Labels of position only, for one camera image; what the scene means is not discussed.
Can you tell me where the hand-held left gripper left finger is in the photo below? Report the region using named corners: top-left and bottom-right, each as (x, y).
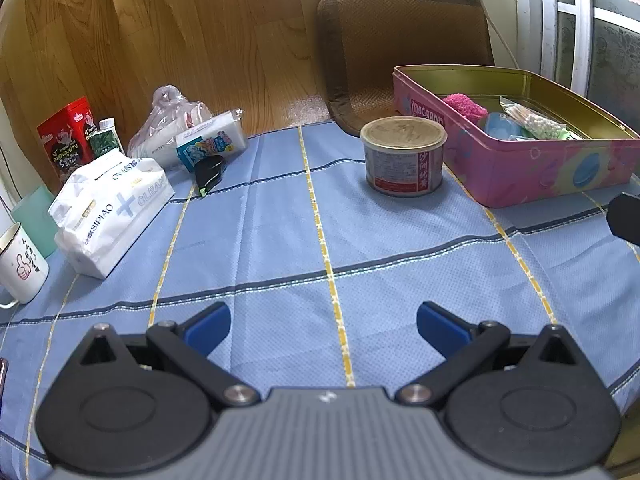
top-left (75, 301), bottom-right (262, 406)

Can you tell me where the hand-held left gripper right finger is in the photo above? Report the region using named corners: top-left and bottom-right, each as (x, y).
top-left (398, 301), bottom-right (583, 406)

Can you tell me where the pink tin box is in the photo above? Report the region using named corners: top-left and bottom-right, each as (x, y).
top-left (392, 65), bottom-right (640, 208)

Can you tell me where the bag of cotton swabs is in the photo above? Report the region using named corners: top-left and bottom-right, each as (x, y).
top-left (500, 96), bottom-right (568, 140)

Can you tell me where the pink sponge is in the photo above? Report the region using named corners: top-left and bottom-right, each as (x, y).
top-left (442, 93), bottom-right (488, 122)

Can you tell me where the blue checked tablecloth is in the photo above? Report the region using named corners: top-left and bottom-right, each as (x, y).
top-left (0, 120), bottom-right (640, 466)

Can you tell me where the large white wet wipes pack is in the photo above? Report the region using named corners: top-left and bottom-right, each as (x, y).
top-left (47, 152), bottom-right (176, 280)

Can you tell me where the black clip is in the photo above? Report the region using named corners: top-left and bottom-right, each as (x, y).
top-left (194, 156), bottom-right (227, 197)

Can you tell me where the round tin can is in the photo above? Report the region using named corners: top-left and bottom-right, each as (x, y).
top-left (360, 116), bottom-right (448, 196)

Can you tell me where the small cartoon print tissue pack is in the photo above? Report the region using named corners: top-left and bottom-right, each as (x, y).
top-left (175, 108), bottom-right (248, 173)

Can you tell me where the white enamel mug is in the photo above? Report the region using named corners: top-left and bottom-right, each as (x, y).
top-left (0, 222), bottom-right (51, 310)

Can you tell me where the clear plastic bag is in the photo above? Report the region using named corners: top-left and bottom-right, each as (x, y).
top-left (126, 85), bottom-right (213, 168)

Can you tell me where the small green carton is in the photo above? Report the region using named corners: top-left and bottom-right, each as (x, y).
top-left (87, 117), bottom-right (126, 158)

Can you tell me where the red printed box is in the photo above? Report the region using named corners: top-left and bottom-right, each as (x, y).
top-left (36, 96), bottom-right (98, 186)

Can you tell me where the brown woven chair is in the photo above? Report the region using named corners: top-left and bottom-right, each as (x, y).
top-left (316, 0), bottom-right (496, 137)

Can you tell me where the white window frame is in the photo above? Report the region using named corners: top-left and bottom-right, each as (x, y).
top-left (512, 0), bottom-right (640, 111)

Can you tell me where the white cable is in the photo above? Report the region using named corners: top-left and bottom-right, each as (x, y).
top-left (457, 0), bottom-right (521, 68)

